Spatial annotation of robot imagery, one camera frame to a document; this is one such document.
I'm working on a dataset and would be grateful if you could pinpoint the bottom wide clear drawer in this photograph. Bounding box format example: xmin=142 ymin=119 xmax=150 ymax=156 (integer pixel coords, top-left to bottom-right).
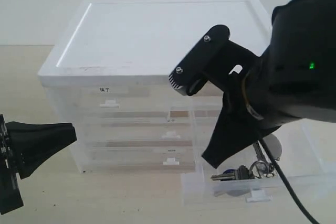
xmin=71 ymin=141 xmax=195 ymax=173

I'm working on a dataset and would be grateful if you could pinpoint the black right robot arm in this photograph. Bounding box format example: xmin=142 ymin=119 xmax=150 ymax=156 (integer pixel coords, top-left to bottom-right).
xmin=181 ymin=0 xmax=335 ymax=168

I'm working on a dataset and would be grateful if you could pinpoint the wide clear drawer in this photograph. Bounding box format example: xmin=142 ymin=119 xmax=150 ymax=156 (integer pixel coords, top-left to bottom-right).
xmin=71 ymin=141 xmax=195 ymax=173
xmin=72 ymin=111 xmax=193 ymax=148

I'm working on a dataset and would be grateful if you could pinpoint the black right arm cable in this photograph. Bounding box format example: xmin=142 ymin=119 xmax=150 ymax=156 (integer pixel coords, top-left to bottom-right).
xmin=258 ymin=137 xmax=317 ymax=224

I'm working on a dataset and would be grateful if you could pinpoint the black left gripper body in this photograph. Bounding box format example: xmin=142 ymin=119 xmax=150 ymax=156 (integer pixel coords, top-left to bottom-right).
xmin=1 ymin=115 xmax=24 ymax=212

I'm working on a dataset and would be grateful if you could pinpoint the white translucent drawer cabinet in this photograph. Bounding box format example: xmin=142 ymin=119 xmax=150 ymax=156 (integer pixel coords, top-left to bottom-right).
xmin=38 ymin=0 xmax=274 ymax=174

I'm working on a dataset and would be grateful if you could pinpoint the bunch of keys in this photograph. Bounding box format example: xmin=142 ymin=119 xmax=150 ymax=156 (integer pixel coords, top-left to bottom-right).
xmin=211 ymin=134 xmax=282 ymax=181

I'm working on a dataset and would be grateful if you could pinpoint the middle wide clear drawer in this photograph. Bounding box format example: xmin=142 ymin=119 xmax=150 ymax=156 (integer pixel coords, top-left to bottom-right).
xmin=72 ymin=111 xmax=193 ymax=148

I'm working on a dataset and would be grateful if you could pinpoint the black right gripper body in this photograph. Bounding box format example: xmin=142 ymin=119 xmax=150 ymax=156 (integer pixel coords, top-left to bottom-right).
xmin=188 ymin=39 xmax=271 ymax=130

